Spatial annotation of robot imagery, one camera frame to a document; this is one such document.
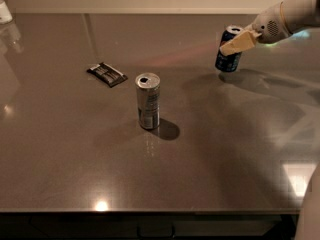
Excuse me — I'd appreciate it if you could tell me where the black snack packet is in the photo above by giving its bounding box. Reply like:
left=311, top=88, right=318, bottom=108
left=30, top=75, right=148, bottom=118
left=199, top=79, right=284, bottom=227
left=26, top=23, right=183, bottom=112
left=87, top=62, right=128, bottom=88

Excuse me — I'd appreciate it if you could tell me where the dark cabinet drawer front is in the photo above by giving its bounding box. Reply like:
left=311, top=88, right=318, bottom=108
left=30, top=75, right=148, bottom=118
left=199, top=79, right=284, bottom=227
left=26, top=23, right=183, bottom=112
left=0, top=212, right=298, bottom=240

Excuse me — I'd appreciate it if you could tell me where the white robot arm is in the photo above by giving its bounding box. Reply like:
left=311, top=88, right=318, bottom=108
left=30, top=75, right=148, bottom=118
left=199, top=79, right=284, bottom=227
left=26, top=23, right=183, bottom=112
left=219, top=0, right=320, bottom=56

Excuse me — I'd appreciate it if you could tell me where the blue pepsi can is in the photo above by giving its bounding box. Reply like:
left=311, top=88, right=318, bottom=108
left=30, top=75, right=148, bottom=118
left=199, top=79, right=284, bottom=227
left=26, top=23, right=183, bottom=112
left=215, top=25, right=242, bottom=73

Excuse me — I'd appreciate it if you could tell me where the silver redbull can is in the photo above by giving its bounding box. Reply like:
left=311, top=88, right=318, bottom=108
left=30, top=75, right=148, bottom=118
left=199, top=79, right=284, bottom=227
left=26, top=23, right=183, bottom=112
left=135, top=73, right=160, bottom=130

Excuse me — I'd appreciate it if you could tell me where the white object at table corner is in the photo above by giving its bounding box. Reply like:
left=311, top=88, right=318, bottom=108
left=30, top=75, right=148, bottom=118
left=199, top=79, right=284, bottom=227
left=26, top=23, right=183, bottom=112
left=0, top=0, right=13, bottom=24

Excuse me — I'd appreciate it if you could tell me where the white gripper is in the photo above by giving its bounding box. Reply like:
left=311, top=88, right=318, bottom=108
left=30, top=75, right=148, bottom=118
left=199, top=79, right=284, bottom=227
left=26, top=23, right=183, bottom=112
left=219, top=2, right=292, bottom=56

